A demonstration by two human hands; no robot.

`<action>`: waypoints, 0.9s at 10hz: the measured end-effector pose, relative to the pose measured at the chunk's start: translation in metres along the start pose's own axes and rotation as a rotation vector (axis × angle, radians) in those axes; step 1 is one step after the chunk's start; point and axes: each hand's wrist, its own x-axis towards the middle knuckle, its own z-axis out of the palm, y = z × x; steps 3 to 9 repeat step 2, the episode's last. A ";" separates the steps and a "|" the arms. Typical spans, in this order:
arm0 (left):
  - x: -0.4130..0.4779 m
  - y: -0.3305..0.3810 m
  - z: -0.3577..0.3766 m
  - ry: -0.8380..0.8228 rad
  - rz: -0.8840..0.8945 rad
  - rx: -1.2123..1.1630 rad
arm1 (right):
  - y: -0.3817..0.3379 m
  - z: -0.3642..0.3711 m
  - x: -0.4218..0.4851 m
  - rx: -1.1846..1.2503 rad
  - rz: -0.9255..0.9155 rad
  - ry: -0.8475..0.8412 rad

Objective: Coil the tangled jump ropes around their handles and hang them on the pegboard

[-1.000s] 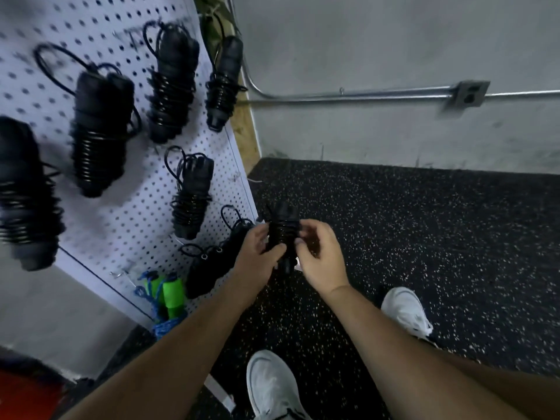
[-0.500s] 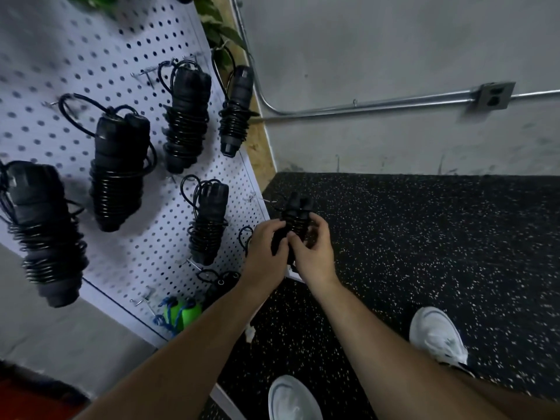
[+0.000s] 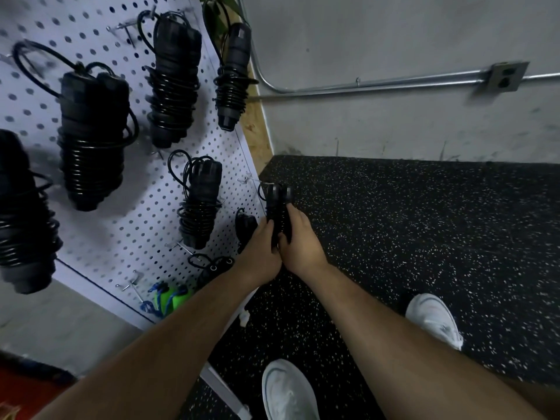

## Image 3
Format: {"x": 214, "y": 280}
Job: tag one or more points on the person's left hand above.
{"x": 258, "y": 258}

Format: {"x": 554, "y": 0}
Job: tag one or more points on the white left shoe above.
{"x": 288, "y": 393}

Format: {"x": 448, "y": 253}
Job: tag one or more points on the white right shoe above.
{"x": 435, "y": 319}

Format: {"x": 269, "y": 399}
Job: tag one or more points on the white perforated pegboard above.
{"x": 131, "y": 223}

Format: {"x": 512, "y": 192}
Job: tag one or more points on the metal conduit pipe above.
{"x": 372, "y": 83}

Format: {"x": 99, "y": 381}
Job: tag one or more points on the person's right hand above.
{"x": 304, "y": 249}

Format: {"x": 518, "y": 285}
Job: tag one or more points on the wooden board panel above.
{"x": 256, "y": 126}

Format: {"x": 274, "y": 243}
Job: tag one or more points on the person's right forearm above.
{"x": 407, "y": 358}

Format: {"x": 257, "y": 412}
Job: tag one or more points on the white pegboard stand frame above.
{"x": 223, "y": 389}

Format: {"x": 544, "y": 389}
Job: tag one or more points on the white shoe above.
{"x": 288, "y": 393}
{"x": 435, "y": 319}

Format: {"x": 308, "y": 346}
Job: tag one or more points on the grey electrical outlet box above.
{"x": 506, "y": 76}

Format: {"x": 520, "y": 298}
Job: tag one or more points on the person's right thumb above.
{"x": 295, "y": 213}

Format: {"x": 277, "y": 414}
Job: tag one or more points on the person's left fingers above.
{"x": 271, "y": 238}

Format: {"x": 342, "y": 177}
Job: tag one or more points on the person's left forearm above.
{"x": 153, "y": 349}

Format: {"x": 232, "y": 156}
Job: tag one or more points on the person's right leg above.
{"x": 536, "y": 398}

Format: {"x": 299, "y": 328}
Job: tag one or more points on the metal pegboard hook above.
{"x": 133, "y": 285}
{"x": 180, "y": 248}
{"x": 124, "y": 30}
{"x": 250, "y": 179}

